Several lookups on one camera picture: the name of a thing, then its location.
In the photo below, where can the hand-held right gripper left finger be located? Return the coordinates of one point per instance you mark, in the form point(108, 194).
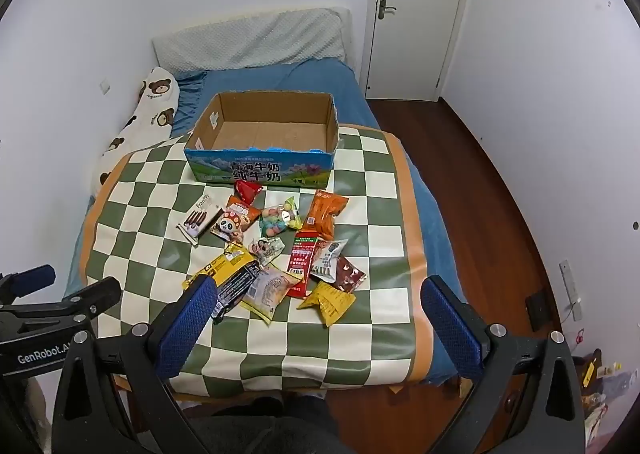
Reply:
point(187, 326)

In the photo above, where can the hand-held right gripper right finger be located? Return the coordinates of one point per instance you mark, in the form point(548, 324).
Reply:
point(452, 329)

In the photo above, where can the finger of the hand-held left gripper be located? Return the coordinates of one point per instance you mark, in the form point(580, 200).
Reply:
point(32, 279)
point(97, 295)

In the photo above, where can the small white snack packet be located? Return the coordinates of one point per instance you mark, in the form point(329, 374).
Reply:
point(267, 249)

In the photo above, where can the printed cardboard box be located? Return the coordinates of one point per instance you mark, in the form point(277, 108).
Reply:
point(260, 172)

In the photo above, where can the black yellow snack packet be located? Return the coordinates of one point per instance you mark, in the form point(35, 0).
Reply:
point(235, 274)

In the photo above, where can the black floor box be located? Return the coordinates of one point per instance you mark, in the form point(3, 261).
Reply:
point(537, 310)

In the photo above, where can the beige bread packet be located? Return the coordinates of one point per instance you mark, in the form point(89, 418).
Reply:
point(267, 291)

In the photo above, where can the panda print snack packet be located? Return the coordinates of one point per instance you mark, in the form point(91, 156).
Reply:
point(227, 226)

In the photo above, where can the chocolate stick box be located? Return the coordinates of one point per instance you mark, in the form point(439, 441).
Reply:
point(197, 219)

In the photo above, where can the dark red snack packet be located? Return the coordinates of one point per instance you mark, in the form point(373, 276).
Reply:
point(351, 276)

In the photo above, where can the white power strip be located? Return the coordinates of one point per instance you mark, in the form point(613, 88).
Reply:
point(570, 284)

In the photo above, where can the red green snack packet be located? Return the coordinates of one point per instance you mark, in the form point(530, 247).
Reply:
point(300, 264)

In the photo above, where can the orange red snack packet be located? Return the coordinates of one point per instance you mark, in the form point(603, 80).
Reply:
point(246, 211)

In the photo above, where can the colourful candy bag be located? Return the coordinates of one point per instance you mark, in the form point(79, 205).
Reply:
point(277, 224)

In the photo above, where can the green white checkered blanket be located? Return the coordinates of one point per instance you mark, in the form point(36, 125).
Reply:
point(370, 214)

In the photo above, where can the white grey snack packet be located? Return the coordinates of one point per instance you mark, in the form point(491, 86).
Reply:
point(327, 259)

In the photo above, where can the red triangular snack packet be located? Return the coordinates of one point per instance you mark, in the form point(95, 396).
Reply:
point(248, 190)

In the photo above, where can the pile of assorted floor clutter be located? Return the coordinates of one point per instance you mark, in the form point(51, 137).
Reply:
point(602, 384)

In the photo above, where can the white bear print pillow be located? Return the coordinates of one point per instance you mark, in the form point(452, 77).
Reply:
point(150, 109)

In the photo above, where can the blue bed sheet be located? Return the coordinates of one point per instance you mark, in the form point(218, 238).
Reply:
point(310, 77)

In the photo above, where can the grey dotted pillow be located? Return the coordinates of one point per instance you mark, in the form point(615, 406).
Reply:
point(250, 42)

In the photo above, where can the white door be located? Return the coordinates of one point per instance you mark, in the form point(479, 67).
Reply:
point(425, 34)

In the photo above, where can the wooden bed frame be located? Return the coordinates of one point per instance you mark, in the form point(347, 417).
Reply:
point(402, 389)

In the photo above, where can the white wall outlet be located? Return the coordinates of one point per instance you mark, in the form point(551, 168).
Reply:
point(105, 86)

